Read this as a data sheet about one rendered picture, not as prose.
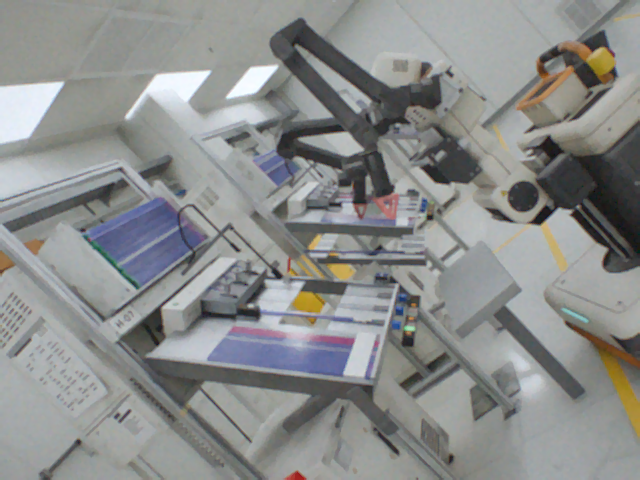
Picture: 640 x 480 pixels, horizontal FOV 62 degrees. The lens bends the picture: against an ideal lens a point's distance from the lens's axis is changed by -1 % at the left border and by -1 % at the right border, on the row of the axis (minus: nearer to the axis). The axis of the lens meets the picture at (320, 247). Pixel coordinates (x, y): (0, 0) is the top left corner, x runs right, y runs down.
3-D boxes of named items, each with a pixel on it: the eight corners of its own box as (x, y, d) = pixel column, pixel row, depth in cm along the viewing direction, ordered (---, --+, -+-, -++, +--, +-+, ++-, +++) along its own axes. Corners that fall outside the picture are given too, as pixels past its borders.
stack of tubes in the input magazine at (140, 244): (206, 239, 221) (160, 192, 219) (140, 288, 174) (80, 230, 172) (189, 257, 226) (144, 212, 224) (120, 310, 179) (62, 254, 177)
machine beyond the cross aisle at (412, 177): (480, 164, 676) (377, 55, 661) (482, 178, 602) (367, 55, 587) (401, 231, 731) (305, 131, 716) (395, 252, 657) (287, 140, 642)
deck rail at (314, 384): (374, 399, 151) (374, 380, 149) (373, 403, 149) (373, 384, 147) (149, 369, 167) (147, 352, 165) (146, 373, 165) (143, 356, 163)
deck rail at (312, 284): (398, 298, 213) (399, 284, 211) (398, 300, 211) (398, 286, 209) (233, 284, 229) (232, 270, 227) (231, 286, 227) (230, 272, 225)
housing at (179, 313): (240, 288, 227) (237, 258, 222) (186, 346, 182) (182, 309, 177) (222, 287, 229) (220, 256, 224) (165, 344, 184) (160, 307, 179)
